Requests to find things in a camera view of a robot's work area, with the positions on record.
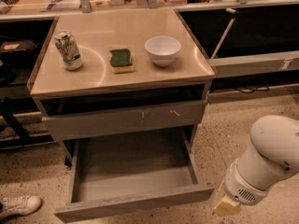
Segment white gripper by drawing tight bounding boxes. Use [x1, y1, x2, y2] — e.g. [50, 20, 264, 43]
[212, 162, 268, 217]

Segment grey drawer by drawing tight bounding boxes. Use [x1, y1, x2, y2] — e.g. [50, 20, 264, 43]
[42, 100, 207, 141]
[55, 127, 214, 223]

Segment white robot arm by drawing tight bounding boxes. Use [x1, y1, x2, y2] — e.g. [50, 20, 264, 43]
[213, 115, 299, 217]

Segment grey top drawer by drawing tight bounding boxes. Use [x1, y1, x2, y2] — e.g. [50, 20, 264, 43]
[42, 100, 207, 141]

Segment grey drawer cabinet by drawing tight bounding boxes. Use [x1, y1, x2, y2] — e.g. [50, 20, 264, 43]
[31, 7, 215, 159]

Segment grey low shelf beam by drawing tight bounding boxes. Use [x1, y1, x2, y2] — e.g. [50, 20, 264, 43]
[209, 50, 299, 78]

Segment white bowl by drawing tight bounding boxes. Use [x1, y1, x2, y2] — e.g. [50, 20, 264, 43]
[145, 36, 181, 67]

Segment green yellow sponge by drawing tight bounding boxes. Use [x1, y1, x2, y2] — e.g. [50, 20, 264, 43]
[110, 49, 134, 74]

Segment white sneaker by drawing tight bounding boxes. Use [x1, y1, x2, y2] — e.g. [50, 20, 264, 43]
[0, 195, 42, 219]

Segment printed soda can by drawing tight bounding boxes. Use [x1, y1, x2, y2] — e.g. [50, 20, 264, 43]
[54, 31, 83, 71]

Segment black cable on floor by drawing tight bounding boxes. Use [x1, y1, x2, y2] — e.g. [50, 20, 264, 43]
[234, 85, 271, 94]

